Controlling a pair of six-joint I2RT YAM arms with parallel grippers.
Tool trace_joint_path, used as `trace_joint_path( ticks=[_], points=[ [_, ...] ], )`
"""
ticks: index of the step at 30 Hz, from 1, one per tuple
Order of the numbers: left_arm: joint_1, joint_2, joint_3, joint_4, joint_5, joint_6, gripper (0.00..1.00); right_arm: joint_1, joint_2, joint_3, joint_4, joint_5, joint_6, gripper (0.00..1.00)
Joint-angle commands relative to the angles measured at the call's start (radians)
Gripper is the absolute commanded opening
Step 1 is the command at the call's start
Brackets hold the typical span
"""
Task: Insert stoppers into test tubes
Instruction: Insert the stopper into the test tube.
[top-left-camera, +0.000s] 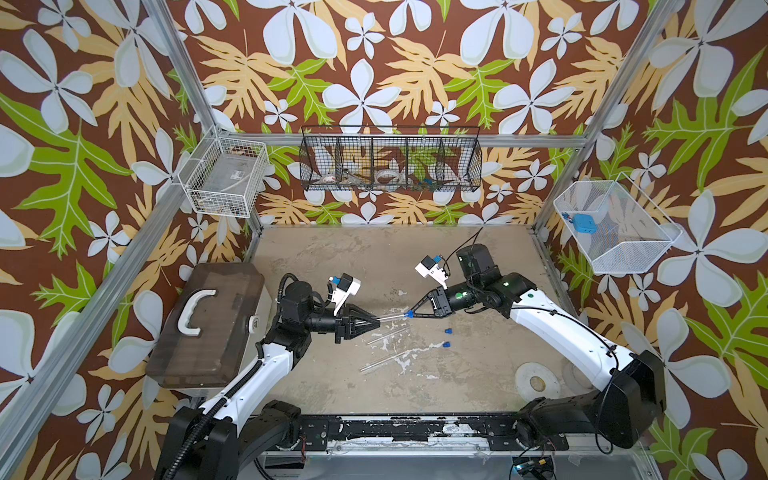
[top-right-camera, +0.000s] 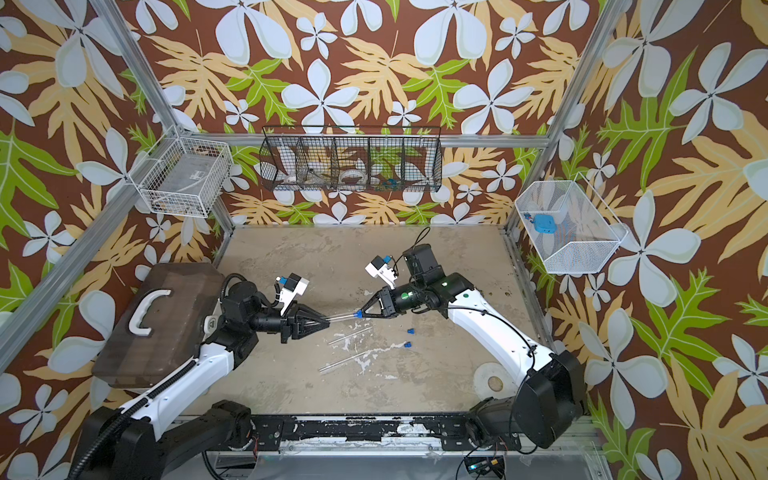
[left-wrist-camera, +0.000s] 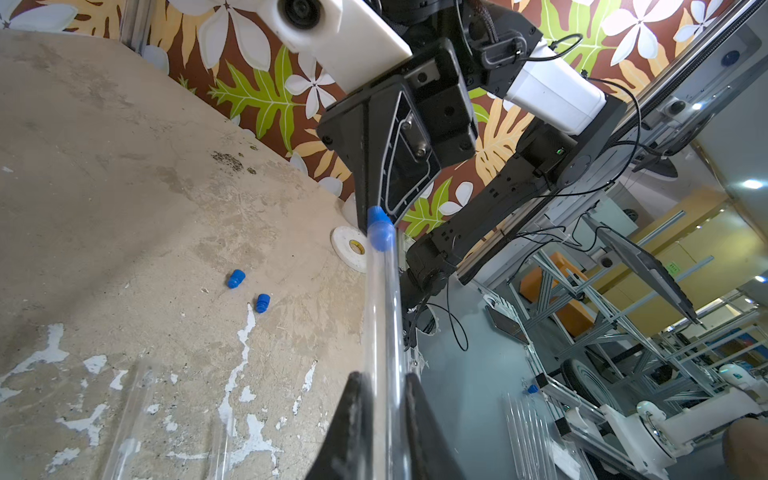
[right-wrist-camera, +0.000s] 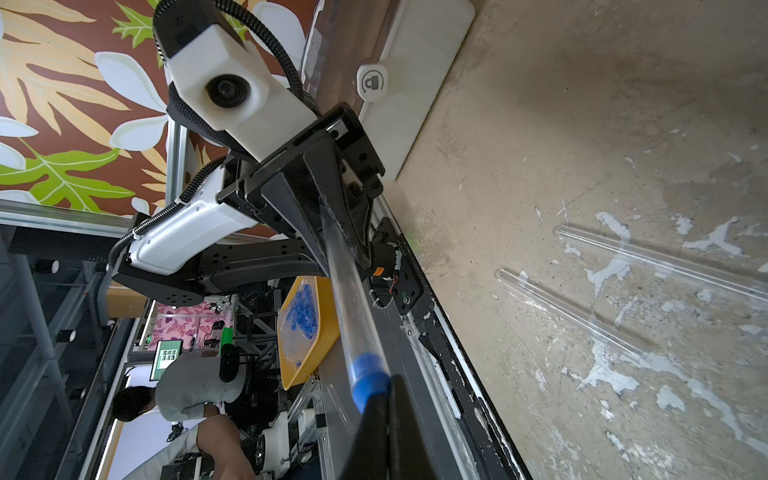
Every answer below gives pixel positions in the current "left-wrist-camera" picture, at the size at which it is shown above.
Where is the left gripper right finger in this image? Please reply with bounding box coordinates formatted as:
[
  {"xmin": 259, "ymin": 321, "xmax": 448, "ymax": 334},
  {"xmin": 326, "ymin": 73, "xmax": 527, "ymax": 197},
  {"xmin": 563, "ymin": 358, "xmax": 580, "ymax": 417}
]
[{"xmin": 405, "ymin": 373, "xmax": 465, "ymax": 480}]

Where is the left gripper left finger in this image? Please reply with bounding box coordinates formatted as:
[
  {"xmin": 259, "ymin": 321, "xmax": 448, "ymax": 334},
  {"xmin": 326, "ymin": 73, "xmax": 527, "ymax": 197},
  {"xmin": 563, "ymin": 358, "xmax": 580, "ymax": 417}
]
[{"xmin": 305, "ymin": 371, "xmax": 372, "ymax": 480}]

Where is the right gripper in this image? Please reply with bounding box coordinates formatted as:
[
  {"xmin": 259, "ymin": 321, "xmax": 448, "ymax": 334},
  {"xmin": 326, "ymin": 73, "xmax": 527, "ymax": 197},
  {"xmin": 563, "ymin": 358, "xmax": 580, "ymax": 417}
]
[{"xmin": 317, "ymin": 39, "xmax": 478, "ymax": 230}]

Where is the blue stopper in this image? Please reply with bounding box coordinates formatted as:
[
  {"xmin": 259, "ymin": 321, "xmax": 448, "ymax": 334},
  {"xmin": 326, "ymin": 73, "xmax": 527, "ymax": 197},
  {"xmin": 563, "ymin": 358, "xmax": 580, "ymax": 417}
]
[
  {"xmin": 367, "ymin": 206, "xmax": 396, "ymax": 252},
  {"xmin": 226, "ymin": 269, "xmax": 246, "ymax": 289},
  {"xmin": 255, "ymin": 293, "xmax": 271, "ymax": 314}
]

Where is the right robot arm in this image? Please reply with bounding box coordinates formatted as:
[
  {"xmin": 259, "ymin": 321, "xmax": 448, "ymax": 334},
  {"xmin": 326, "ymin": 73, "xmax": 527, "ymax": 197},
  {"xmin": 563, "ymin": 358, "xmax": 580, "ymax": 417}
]
[{"xmin": 318, "ymin": 1, "xmax": 626, "ymax": 311}]

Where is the white tape roll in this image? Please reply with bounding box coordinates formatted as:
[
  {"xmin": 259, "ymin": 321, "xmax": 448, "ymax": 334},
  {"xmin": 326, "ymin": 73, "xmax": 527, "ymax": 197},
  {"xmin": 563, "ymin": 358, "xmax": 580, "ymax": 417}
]
[{"xmin": 331, "ymin": 226, "xmax": 368, "ymax": 273}]

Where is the person hand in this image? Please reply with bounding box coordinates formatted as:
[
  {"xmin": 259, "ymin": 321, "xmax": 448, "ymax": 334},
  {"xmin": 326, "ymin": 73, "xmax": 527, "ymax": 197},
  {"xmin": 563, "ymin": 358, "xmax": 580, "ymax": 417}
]
[{"xmin": 723, "ymin": 418, "xmax": 767, "ymax": 480}]

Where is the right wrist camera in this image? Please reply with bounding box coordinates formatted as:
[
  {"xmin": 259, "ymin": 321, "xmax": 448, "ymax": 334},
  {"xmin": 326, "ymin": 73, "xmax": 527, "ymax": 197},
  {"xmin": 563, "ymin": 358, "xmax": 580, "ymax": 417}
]
[{"xmin": 255, "ymin": 0, "xmax": 412, "ymax": 93}]

